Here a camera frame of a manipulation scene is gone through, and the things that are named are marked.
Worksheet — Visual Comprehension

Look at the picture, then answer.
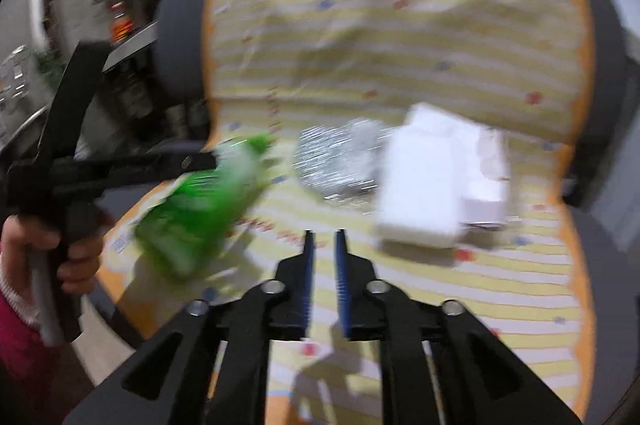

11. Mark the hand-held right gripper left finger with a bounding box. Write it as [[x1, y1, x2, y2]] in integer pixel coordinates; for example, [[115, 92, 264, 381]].
[[62, 230, 316, 425]]

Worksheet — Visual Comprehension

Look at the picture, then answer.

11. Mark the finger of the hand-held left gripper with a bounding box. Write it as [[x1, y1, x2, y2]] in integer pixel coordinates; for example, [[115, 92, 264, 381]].
[[37, 41, 112, 166], [50, 150, 219, 196]]

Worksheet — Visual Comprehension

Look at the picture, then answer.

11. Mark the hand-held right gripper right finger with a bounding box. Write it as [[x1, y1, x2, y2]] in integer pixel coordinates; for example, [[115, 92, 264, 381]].
[[334, 229, 583, 425]]

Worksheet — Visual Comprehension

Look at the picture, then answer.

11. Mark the green clear plastic wrapper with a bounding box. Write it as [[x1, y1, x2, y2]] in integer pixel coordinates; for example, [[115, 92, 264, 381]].
[[134, 134, 273, 281]]

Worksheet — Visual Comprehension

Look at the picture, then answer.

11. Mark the person's left forearm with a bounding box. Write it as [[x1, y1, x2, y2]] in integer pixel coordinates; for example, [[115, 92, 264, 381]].
[[0, 272, 96, 406]]

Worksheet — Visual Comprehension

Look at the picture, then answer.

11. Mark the person's left hand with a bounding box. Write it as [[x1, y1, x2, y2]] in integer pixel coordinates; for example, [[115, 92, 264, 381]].
[[0, 212, 105, 298]]

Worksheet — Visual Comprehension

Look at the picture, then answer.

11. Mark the white foam block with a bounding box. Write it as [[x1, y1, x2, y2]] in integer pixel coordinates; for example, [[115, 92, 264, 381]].
[[375, 102, 481, 251]]

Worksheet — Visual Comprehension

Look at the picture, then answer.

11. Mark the silver foil wrapper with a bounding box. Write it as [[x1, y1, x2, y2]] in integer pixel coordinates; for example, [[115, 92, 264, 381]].
[[295, 119, 393, 200]]

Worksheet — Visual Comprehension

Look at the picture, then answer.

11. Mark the grey office chair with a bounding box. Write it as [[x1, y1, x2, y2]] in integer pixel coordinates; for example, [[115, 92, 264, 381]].
[[90, 0, 640, 425]]

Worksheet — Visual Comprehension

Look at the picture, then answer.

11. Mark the yellow striped dotted mat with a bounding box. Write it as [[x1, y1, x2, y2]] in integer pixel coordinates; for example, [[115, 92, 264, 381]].
[[95, 0, 598, 425]]

